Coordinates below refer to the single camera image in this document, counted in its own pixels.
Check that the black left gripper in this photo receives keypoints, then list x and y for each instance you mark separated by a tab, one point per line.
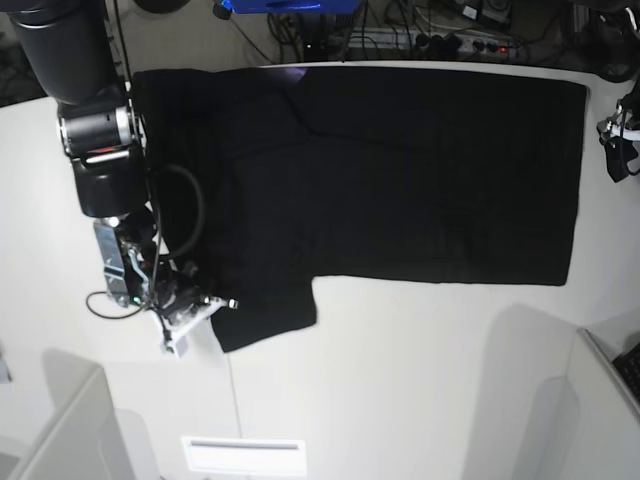
618	152

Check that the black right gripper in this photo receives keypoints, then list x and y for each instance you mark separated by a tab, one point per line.
136	273

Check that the black T-shirt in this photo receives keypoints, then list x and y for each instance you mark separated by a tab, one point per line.
287	174

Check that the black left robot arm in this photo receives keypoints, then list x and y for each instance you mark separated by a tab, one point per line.
609	44

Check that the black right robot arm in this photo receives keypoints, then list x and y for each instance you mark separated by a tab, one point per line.
69	48

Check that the white partition panel left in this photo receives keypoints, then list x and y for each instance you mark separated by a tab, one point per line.
83	440

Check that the white partition panel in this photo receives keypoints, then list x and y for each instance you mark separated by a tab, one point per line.
583	424
83	440

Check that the white label plate on table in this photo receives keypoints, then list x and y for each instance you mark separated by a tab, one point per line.
277	458

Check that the black keyboard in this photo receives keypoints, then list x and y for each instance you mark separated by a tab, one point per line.
628	367

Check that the grey power strip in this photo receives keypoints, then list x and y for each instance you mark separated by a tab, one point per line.
467	41

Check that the white partition panel right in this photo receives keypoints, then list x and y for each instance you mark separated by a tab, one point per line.
583	424

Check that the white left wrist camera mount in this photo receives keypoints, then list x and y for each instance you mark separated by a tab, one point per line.
609	129

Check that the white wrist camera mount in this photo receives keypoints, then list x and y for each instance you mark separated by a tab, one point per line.
176	326
609	129

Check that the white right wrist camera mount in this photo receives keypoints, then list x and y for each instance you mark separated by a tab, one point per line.
176	326

